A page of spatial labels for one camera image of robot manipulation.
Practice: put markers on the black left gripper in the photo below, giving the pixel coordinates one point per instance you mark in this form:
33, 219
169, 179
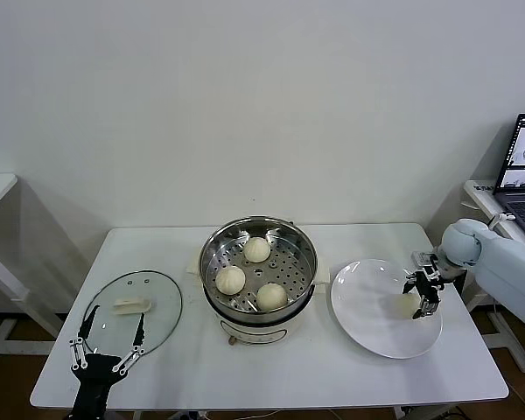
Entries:
96, 372

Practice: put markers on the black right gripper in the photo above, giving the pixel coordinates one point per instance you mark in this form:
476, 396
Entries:
429, 288

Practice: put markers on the white steamed baozi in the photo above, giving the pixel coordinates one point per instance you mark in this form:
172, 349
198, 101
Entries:
404, 305
256, 250
271, 296
230, 280

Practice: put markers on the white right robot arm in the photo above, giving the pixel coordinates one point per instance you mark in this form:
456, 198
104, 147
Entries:
507, 271

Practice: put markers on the stainless steel steamer basket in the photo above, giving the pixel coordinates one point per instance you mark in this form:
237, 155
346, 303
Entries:
297, 267

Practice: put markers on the white round plate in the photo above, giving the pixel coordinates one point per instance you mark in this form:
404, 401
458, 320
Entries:
363, 315

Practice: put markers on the white laptop desk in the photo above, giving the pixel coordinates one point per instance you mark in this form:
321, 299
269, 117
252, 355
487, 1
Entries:
481, 197

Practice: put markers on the white electric cooking pot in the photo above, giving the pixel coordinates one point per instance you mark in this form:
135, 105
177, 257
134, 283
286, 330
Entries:
254, 334

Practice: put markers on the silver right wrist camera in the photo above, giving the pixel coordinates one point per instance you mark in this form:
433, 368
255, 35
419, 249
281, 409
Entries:
422, 259

